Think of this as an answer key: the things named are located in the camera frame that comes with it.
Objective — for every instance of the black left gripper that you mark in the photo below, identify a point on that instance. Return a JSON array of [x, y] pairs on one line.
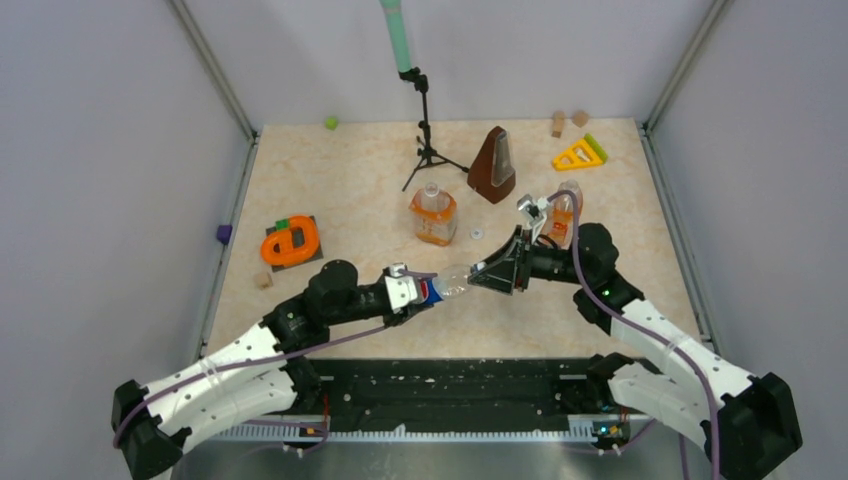
[[392, 319]]

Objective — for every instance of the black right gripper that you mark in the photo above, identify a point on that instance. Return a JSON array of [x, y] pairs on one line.
[[511, 268]]

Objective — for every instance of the blue label water bottle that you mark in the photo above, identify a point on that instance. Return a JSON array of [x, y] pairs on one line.
[[448, 284]]

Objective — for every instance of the orange tea bottle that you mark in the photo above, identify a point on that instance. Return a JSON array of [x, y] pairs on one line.
[[434, 215], [559, 227]]

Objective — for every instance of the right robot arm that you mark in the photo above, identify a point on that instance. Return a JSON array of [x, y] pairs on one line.
[[745, 424]]

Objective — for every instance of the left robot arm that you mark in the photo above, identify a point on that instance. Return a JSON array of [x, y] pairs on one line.
[[264, 370]]

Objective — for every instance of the brown wooden metronome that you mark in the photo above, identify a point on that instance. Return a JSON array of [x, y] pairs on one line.
[[492, 174]]

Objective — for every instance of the small wooden cube left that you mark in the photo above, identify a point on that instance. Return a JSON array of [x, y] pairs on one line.
[[263, 280]]

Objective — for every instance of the black mini tripod stand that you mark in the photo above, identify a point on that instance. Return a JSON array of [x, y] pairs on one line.
[[428, 156]]

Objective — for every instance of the yellow triangle toy block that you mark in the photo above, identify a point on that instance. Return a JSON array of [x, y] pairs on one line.
[[578, 156]]

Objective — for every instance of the wooden block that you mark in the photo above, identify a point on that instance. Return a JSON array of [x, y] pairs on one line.
[[580, 118], [558, 124]]

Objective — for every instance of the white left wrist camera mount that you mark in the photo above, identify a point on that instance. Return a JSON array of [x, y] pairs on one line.
[[403, 289]]

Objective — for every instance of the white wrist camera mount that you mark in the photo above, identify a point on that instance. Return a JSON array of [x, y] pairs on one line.
[[535, 211], [403, 289]]

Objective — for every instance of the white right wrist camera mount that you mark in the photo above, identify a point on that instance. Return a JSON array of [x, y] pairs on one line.
[[535, 211]]

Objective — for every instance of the orange ring toy on plate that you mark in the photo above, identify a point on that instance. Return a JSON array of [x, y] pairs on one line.
[[291, 242]]

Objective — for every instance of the purple wall knob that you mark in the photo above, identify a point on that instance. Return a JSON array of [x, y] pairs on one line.
[[224, 233]]

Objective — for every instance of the mint green cylinder handle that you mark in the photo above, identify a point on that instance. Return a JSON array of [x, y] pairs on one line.
[[392, 10]]

